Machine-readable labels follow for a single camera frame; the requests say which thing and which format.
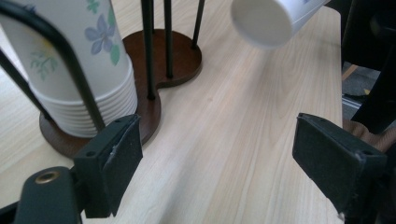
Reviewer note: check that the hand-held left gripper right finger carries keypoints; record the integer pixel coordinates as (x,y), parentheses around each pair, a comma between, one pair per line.
(336,161)

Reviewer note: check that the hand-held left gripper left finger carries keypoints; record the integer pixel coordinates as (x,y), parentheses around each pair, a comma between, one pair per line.
(109,161)

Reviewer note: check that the stack of white paper cups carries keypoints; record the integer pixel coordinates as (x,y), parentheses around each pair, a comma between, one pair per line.
(77,62)

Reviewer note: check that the single flowered paper cup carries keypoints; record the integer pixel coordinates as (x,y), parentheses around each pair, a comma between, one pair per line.
(264,21)

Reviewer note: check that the metal floor rail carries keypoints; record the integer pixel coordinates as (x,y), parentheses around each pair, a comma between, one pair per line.
(350,102)

